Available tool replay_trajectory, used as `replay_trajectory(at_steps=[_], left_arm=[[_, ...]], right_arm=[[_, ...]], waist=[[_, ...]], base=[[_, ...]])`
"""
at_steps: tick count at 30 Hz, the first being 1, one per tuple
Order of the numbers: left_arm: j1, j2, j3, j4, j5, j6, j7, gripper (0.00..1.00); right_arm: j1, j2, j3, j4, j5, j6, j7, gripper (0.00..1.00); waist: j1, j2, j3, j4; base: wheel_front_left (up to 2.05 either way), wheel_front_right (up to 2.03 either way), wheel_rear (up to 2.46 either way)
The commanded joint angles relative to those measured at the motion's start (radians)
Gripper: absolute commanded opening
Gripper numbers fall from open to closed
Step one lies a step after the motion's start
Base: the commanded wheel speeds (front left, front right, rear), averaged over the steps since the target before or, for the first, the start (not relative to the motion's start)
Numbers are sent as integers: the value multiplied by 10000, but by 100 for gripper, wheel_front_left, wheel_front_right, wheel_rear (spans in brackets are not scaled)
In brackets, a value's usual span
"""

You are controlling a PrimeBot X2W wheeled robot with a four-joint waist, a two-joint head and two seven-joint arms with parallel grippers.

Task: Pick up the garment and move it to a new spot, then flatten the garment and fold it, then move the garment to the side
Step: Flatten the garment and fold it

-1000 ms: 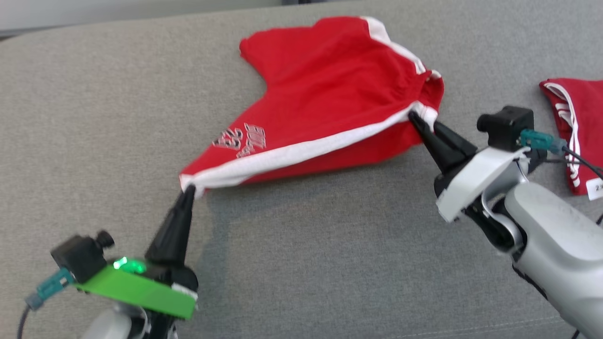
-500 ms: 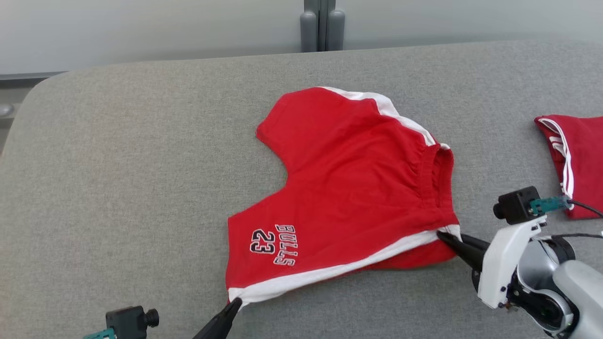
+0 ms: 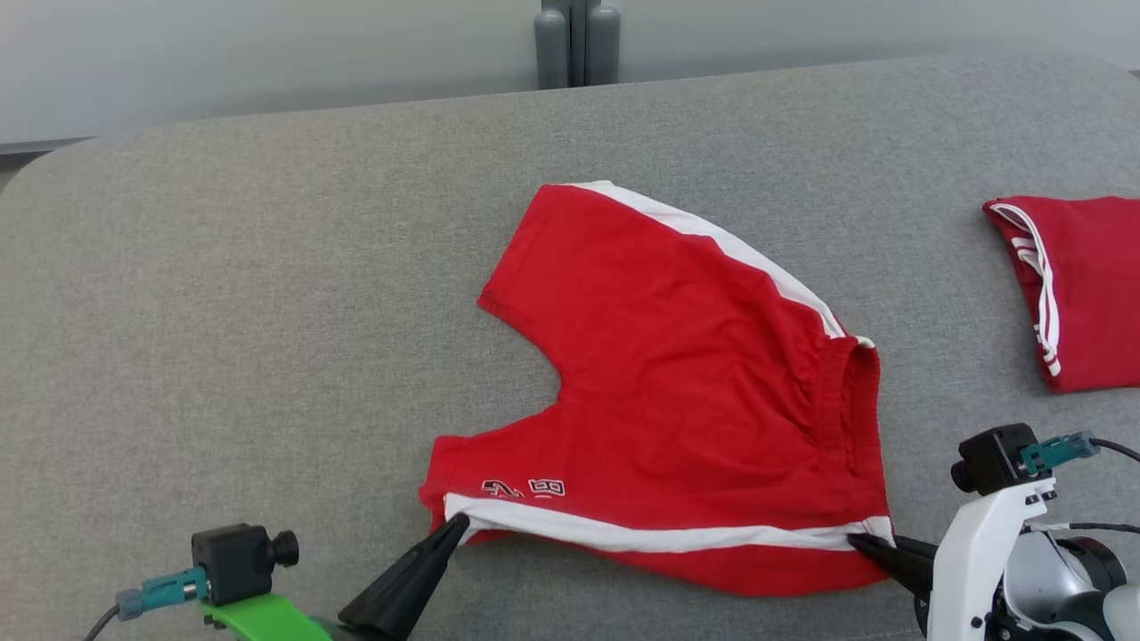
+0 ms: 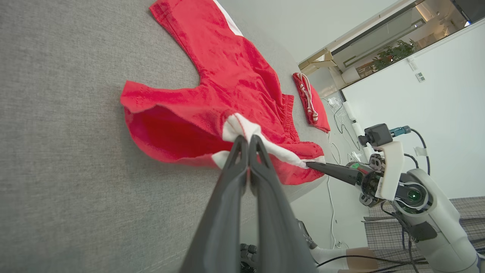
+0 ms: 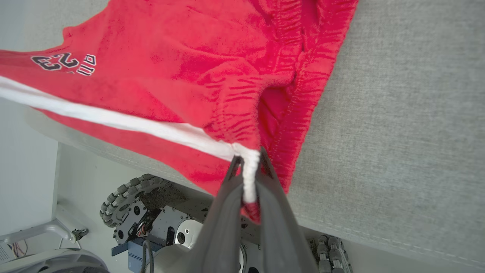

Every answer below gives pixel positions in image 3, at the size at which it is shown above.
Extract teal right camera connector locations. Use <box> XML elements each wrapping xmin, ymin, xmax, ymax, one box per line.
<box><xmin>1020</xmin><ymin>430</ymin><xmax>1102</xmax><ymax>475</ymax></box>

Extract grey partition post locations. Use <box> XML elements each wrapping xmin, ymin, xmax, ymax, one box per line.
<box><xmin>533</xmin><ymin>0</ymin><xmax>622</xmax><ymax>90</ymax></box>

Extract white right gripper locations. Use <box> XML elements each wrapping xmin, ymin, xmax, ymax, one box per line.
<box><xmin>845</xmin><ymin>479</ymin><xmax>1059</xmax><ymax>641</ymax></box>

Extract black right camera cable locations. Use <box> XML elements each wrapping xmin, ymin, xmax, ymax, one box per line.
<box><xmin>1087</xmin><ymin>436</ymin><xmax>1140</xmax><ymax>464</ymax></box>

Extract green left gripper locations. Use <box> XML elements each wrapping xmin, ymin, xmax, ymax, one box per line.
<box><xmin>199</xmin><ymin>514</ymin><xmax>471</xmax><ymax>641</ymax></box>

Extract red basketball jersey top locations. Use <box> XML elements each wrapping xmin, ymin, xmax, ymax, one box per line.
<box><xmin>982</xmin><ymin>195</ymin><xmax>1140</xmax><ymax>394</ymax></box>

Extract red basketball shorts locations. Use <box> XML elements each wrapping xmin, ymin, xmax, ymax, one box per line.
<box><xmin>419</xmin><ymin>181</ymin><xmax>896</xmax><ymax>597</ymax></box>

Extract thin right gripper cable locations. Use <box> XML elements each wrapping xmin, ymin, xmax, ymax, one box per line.
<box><xmin>1024</xmin><ymin>520</ymin><xmax>1140</xmax><ymax>538</ymax></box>

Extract teal left camera connector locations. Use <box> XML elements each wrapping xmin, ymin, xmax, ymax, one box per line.
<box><xmin>116</xmin><ymin>570</ymin><xmax>211</xmax><ymax>622</ymax></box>

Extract teal camera connector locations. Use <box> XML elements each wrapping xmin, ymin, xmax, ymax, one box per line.
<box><xmin>116</xmin><ymin>570</ymin><xmax>211</xmax><ymax>622</ymax></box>
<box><xmin>1020</xmin><ymin>430</ymin><xmax>1102</xmax><ymax>475</ymax></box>

